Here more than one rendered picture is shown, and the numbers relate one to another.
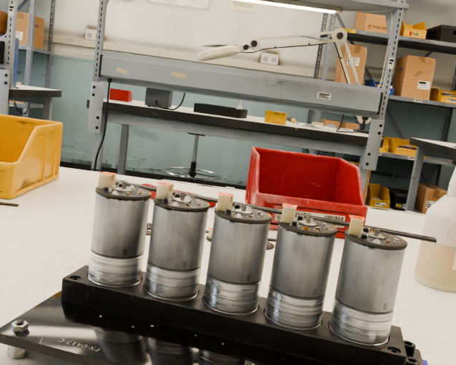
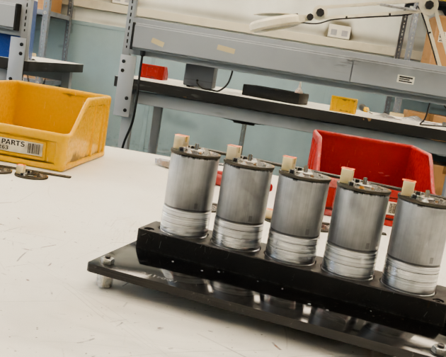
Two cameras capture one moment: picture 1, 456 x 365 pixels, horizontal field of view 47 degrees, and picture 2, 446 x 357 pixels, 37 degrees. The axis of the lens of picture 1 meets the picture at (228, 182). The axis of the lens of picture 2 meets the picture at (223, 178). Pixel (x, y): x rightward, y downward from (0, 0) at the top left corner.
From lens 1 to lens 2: 0.09 m
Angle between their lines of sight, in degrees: 5
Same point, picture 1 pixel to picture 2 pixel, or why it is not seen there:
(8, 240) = (70, 205)
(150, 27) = not seen: outside the picture
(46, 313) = (126, 255)
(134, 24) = not seen: outside the picture
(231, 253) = (293, 208)
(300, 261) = (355, 216)
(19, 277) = (89, 234)
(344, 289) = (395, 244)
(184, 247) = (250, 202)
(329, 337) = (379, 287)
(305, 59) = (385, 32)
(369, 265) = (418, 222)
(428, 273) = not seen: outside the picture
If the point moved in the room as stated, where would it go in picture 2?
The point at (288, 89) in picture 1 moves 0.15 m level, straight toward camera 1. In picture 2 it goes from (360, 70) to (361, 69)
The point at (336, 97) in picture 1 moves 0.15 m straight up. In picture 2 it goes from (422, 81) to (430, 40)
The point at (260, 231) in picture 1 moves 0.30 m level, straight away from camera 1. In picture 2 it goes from (320, 190) to (334, 139)
